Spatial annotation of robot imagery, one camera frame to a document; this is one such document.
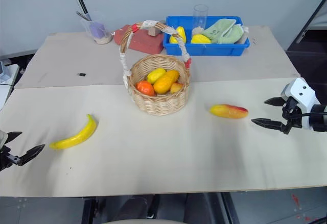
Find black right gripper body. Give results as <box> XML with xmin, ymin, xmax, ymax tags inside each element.
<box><xmin>282</xmin><ymin>97</ymin><xmax>309</xmax><ymax>135</ymax></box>

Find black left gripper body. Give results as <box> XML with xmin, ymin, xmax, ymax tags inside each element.
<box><xmin>0</xmin><ymin>144</ymin><xmax>21</xmax><ymax>172</ymax></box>

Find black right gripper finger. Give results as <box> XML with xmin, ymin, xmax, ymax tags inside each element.
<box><xmin>251</xmin><ymin>117</ymin><xmax>285</xmax><ymax>133</ymax></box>
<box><xmin>264</xmin><ymin>96</ymin><xmax>285</xmax><ymax>107</ymax></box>

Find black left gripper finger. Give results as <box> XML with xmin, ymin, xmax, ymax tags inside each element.
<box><xmin>18</xmin><ymin>143</ymin><xmax>46</xmax><ymax>167</ymax></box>
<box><xmin>5</xmin><ymin>131</ymin><xmax>23</xmax><ymax>144</ymax></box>

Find red and yellow toy mango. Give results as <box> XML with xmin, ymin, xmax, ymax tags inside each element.
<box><xmin>209</xmin><ymin>103</ymin><xmax>249</xmax><ymax>120</ymax></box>

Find yellow toy banana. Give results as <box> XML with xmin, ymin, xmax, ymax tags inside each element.
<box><xmin>49</xmin><ymin>113</ymin><xmax>99</xmax><ymax>151</ymax></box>

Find white device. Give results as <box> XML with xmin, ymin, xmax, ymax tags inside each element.
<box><xmin>0</xmin><ymin>60</ymin><xmax>20</xmax><ymax>110</ymax></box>

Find grey sponge block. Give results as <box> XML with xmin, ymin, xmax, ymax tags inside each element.
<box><xmin>239</xmin><ymin>26</ymin><xmax>250</xmax><ymax>44</ymax></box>

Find black table leg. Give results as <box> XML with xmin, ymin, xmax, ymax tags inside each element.
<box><xmin>81</xmin><ymin>196</ymin><xmax>97</xmax><ymax>224</ymax></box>
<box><xmin>220</xmin><ymin>191</ymin><xmax>241</xmax><ymax>224</ymax></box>

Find green folded towel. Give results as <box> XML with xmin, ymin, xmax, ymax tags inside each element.
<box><xmin>202</xmin><ymin>18</ymin><xmax>244</xmax><ymax>44</ymax></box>

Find blue plastic bin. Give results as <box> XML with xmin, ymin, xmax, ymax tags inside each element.
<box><xmin>162</xmin><ymin>15</ymin><xmax>251</xmax><ymax>57</ymax></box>

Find round yellow toy pepper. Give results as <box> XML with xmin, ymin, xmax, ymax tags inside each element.
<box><xmin>190</xmin><ymin>34</ymin><xmax>213</xmax><ymax>44</ymax></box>

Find small yellow-red toy peach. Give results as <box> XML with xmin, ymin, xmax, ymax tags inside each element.
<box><xmin>169</xmin><ymin>82</ymin><xmax>185</xmax><ymax>95</ymax></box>

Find orange toy mango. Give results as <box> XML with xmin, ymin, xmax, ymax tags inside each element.
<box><xmin>153</xmin><ymin>69</ymin><xmax>180</xmax><ymax>95</ymax></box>

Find dark rounded shape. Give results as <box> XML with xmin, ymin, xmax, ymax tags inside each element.
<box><xmin>101</xmin><ymin>194</ymin><xmax>160</xmax><ymax>221</ymax></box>

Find tall yellow toy pepper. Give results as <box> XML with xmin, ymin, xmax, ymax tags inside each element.
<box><xmin>169</xmin><ymin>26</ymin><xmax>187</xmax><ymax>44</ymax></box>

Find yellow toy lemon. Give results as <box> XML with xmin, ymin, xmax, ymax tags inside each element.
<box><xmin>146</xmin><ymin>67</ymin><xmax>167</xmax><ymax>85</ymax></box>

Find orange toy tangerine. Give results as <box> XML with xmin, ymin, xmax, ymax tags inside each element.
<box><xmin>135</xmin><ymin>80</ymin><xmax>156</xmax><ymax>97</ymax></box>

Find clear plastic measuring cup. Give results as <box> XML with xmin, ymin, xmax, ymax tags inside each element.
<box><xmin>79</xmin><ymin>16</ymin><xmax>113</xmax><ymax>45</ymax></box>

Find purple block in cup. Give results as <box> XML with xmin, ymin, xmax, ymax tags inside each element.
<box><xmin>90</xmin><ymin>21</ymin><xmax>107</xmax><ymax>39</ymax></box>

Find metal tongs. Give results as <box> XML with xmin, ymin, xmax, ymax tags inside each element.
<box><xmin>76</xmin><ymin>11</ymin><xmax>92</xmax><ymax>21</ymax></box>

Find red brick block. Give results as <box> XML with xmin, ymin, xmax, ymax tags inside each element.
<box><xmin>113</xmin><ymin>24</ymin><xmax>165</xmax><ymax>55</ymax></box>

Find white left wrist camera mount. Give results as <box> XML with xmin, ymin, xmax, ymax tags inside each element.
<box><xmin>0</xmin><ymin>130</ymin><xmax>9</xmax><ymax>150</ymax></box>

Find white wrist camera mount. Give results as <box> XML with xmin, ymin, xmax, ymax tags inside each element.
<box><xmin>281</xmin><ymin>78</ymin><xmax>321</xmax><ymax>131</ymax></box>
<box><xmin>0</xmin><ymin>130</ymin><xmax>9</xmax><ymax>150</ymax></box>

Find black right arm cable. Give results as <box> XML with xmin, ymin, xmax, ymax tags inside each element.
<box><xmin>289</xmin><ymin>112</ymin><xmax>327</xmax><ymax>120</ymax></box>

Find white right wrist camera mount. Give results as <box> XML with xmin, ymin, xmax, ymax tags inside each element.
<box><xmin>281</xmin><ymin>78</ymin><xmax>321</xmax><ymax>131</ymax></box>

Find black metal frame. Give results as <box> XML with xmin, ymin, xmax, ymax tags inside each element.
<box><xmin>295</xmin><ymin>0</ymin><xmax>327</xmax><ymax>44</ymax></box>

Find wicker basket with handle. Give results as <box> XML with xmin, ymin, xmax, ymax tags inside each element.
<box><xmin>118</xmin><ymin>19</ymin><xmax>193</xmax><ymax>117</ymax></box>

